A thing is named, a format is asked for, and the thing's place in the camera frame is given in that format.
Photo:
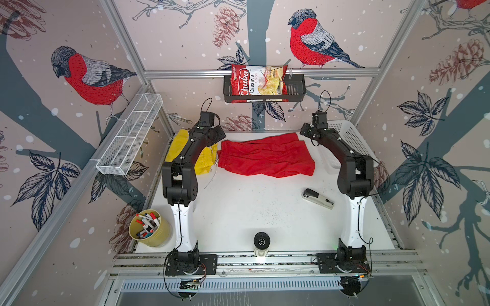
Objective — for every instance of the aluminium front rail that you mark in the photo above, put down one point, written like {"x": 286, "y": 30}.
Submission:
{"x": 275, "y": 264}

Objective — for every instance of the yellow marker cup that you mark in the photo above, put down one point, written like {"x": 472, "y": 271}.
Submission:
{"x": 150, "y": 228}

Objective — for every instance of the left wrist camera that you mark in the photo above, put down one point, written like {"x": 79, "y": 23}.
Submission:
{"x": 206, "y": 120}

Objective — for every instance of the white plastic basket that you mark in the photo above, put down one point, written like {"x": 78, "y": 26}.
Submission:
{"x": 349, "y": 133}

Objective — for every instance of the grey stapler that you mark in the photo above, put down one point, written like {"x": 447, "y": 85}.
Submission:
{"x": 317, "y": 198}

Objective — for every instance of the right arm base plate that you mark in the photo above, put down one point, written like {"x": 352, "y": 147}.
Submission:
{"x": 331, "y": 263}

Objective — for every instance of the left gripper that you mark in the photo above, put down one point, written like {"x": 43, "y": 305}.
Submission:
{"x": 221, "y": 134}

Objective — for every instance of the black round camera knob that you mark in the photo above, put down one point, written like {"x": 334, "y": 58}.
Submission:
{"x": 261, "y": 242}

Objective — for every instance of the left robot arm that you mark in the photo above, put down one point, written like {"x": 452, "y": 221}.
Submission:
{"x": 180, "y": 188}

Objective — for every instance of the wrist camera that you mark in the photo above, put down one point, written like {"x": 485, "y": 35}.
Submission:
{"x": 319, "y": 120}
{"x": 206, "y": 120}

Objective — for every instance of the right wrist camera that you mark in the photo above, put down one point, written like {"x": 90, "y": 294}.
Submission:
{"x": 319, "y": 120}

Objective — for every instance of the red shorts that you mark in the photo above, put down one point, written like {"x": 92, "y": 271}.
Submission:
{"x": 275, "y": 156}

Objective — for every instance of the black wall basket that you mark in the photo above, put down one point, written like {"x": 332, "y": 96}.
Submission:
{"x": 294, "y": 85}

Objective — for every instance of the red chips bag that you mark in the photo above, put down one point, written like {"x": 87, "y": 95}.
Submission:
{"x": 258, "y": 80}

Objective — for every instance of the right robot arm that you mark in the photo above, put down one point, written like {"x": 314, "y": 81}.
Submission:
{"x": 356, "y": 181}

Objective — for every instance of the yellow shorts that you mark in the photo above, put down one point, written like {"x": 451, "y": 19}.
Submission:
{"x": 207, "y": 157}

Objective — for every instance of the white wire mesh shelf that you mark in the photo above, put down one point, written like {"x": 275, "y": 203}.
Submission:
{"x": 123, "y": 149}

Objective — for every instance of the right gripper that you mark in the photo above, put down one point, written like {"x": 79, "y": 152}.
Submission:
{"x": 303, "y": 129}

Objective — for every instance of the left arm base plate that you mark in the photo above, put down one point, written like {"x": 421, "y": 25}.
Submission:
{"x": 179, "y": 263}

